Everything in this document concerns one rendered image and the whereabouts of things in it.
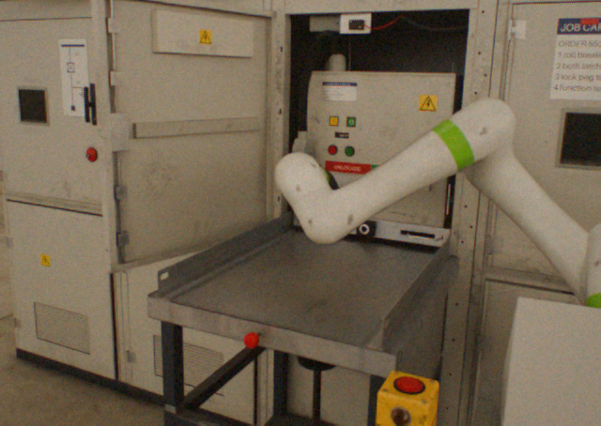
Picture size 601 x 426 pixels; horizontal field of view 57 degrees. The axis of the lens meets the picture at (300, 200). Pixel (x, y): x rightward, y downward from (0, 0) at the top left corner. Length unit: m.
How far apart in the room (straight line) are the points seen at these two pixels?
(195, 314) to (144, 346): 1.15
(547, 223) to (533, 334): 0.45
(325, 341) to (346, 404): 0.92
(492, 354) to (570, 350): 0.89
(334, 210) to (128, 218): 0.65
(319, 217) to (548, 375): 0.55
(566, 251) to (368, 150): 0.75
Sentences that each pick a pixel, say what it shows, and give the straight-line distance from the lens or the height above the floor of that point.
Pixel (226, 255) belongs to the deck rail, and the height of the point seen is 0.87.
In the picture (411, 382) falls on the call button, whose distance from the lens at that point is 0.93.
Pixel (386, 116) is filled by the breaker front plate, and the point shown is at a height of 1.26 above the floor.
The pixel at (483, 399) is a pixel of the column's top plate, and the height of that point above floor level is 0.75.
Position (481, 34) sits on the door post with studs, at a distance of 1.68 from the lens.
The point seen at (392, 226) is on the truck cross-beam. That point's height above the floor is 0.91.
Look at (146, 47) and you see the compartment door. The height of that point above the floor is 1.44.
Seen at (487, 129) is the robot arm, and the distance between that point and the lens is 1.28.
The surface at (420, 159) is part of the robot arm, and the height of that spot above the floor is 1.20.
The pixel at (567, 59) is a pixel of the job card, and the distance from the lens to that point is 1.64.
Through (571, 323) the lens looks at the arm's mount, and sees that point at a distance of 0.93.
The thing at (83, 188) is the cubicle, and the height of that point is 0.91.
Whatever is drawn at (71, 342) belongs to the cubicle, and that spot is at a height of 0.18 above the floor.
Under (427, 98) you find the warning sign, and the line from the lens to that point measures 1.74.
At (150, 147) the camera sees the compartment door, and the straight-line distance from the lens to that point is 1.62.
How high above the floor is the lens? 1.37
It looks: 12 degrees down
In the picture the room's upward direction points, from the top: 1 degrees clockwise
